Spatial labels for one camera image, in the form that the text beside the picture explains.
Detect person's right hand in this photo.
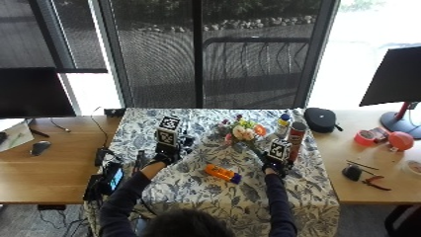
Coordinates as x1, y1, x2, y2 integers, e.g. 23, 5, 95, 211
261, 152, 295, 180

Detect person's left hand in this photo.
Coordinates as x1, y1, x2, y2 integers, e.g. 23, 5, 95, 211
151, 133, 195, 167

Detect mixed flower bouquet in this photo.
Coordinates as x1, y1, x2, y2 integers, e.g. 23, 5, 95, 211
216, 114, 268, 160

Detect white marker cube left glove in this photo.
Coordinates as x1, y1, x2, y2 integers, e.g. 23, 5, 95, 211
156, 115, 183, 148

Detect white marker cube glove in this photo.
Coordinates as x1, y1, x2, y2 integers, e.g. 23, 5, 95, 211
267, 138, 293, 163
156, 115, 183, 148

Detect orange bottle with purple cap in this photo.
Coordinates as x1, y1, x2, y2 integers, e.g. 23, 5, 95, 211
204, 163, 244, 186

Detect black clip tool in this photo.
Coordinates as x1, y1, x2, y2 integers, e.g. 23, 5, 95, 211
134, 149, 150, 175

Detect small black box device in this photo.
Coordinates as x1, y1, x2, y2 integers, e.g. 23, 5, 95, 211
103, 108, 127, 119

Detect blue floral tablecloth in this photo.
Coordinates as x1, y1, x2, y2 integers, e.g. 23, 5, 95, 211
83, 108, 343, 237

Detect black smartphone with lit screen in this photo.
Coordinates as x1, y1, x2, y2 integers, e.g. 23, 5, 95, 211
102, 162, 127, 196

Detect white marker cube right glove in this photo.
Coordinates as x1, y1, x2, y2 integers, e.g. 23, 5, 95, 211
267, 138, 293, 163

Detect spray can with blue cap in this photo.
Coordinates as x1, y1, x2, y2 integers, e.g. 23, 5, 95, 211
273, 113, 293, 139

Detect tall red snack can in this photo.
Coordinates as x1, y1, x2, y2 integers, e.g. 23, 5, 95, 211
287, 121, 309, 163

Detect flat black device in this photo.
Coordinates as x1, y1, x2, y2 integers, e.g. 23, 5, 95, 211
82, 173, 108, 202

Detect black zip pouch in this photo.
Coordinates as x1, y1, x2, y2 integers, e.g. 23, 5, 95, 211
303, 107, 345, 134

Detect black computer mouse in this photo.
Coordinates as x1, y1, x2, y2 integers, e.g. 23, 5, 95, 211
30, 140, 54, 157

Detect black metal railing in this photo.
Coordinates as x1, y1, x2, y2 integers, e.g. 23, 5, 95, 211
201, 36, 313, 102

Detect black flat monitor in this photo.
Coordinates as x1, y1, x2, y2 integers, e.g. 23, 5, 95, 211
0, 66, 79, 138

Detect small black round object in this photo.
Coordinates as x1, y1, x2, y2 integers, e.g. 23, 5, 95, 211
341, 164, 365, 183

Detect white paper sheet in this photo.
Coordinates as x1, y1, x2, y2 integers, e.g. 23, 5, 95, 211
0, 119, 36, 153

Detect red tape roll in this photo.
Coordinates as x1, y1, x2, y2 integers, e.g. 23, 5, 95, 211
353, 129, 379, 147

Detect thin dark pencil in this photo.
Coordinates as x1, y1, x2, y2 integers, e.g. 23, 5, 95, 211
345, 159, 381, 172

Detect dark red packet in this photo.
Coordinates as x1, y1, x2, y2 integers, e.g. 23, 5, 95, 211
368, 126, 392, 143

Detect red round ball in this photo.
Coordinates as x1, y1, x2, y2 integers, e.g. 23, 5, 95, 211
387, 130, 416, 153

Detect black monitor with red stand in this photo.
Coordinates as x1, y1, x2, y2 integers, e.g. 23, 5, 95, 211
359, 45, 421, 140

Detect white bowl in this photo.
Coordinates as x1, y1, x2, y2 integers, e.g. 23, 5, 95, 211
403, 159, 421, 178

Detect dark chair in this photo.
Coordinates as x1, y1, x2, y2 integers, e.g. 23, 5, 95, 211
384, 203, 421, 237

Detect black cable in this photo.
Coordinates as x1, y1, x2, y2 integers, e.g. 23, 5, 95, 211
90, 106, 112, 150

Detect red handled pliers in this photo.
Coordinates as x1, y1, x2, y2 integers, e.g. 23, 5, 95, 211
361, 175, 393, 193

